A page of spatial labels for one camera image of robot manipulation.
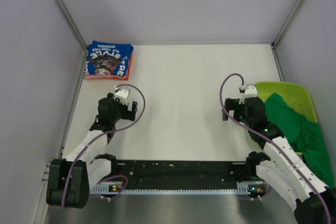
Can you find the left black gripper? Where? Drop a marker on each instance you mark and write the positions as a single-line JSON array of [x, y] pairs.
[[127, 115]]

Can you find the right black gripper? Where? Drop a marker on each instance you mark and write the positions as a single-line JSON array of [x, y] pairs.
[[233, 104]]

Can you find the green t-shirt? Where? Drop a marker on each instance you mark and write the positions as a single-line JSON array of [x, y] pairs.
[[303, 136]]

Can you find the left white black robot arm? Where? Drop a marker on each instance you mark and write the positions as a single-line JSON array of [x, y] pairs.
[[71, 178]]

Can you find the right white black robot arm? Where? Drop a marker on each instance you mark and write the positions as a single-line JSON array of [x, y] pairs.
[[311, 199]]

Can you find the orange folded t-shirt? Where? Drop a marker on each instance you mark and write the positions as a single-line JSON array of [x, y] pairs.
[[122, 70]]

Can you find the pink folded t-shirt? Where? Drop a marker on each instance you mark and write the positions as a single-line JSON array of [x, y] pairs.
[[98, 76]]

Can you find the blue printed folded t-shirt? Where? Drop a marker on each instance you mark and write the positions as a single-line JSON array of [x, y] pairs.
[[103, 57]]

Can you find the lime green plastic tray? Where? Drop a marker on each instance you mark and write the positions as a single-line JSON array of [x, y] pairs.
[[296, 96]]

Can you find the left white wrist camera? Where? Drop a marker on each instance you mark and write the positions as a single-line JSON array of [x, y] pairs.
[[121, 95]]

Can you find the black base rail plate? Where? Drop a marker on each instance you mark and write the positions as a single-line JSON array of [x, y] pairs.
[[176, 175]]

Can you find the grey slotted cable duct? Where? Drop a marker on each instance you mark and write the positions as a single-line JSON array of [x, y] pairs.
[[242, 189]]

